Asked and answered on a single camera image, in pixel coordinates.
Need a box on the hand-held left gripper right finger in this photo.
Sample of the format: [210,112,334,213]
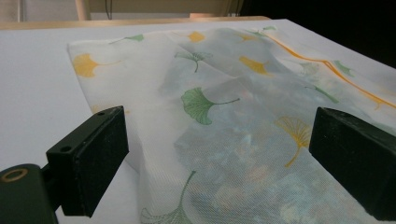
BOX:
[308,106,396,222]

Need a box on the light wooden post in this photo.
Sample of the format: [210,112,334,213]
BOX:
[75,0,92,21]

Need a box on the white leaf-print mesh laundry bag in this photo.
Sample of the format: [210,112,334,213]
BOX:
[66,25,396,224]

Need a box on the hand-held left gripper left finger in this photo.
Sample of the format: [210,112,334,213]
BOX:
[45,105,130,218]

